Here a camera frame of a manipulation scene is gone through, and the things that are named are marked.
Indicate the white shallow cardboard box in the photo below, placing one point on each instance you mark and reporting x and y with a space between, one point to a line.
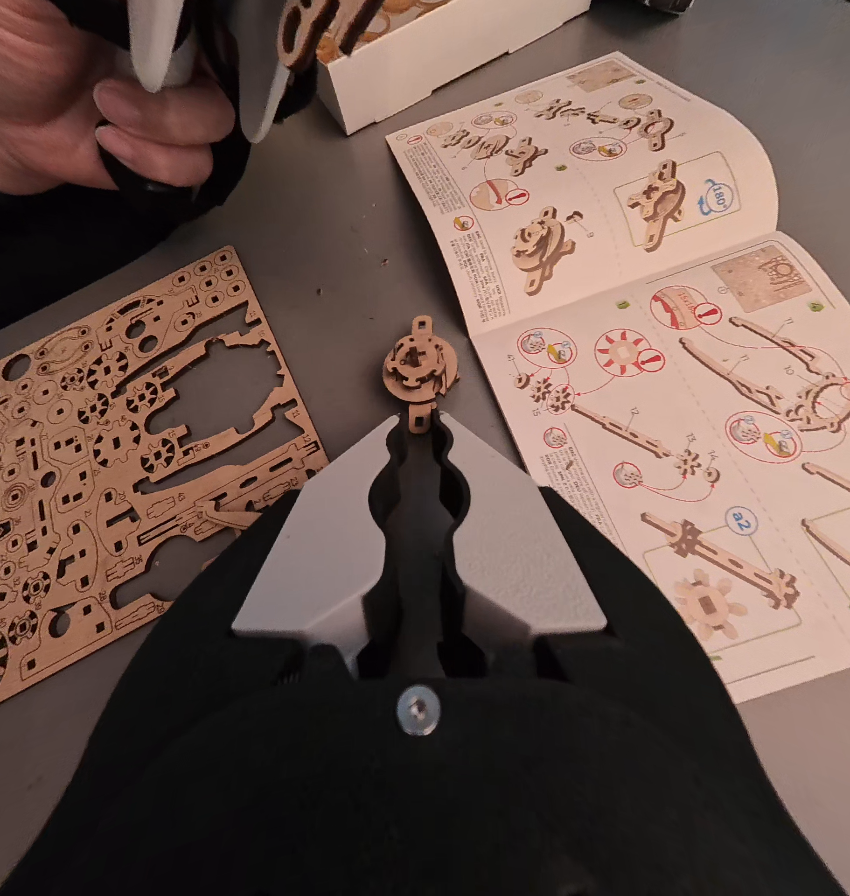
411 77

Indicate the paper instruction booklet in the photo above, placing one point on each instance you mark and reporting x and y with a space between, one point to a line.
586 280

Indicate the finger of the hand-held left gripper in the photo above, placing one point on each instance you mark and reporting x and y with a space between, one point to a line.
264 105
160 42

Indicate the small round wooden model assembly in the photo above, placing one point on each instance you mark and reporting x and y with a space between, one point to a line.
418 371

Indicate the laser-cut wooden part sheet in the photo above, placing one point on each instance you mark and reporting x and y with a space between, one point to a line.
285 434

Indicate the wooden model part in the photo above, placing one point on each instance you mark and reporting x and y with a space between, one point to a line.
306 35

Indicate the person's left hand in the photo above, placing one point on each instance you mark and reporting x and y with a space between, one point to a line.
47 84

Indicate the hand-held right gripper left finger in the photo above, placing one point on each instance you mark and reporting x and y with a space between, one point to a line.
313 560

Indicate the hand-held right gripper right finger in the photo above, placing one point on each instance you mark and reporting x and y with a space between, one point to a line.
523 560

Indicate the dark cloth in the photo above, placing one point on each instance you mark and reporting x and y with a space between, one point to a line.
61 266

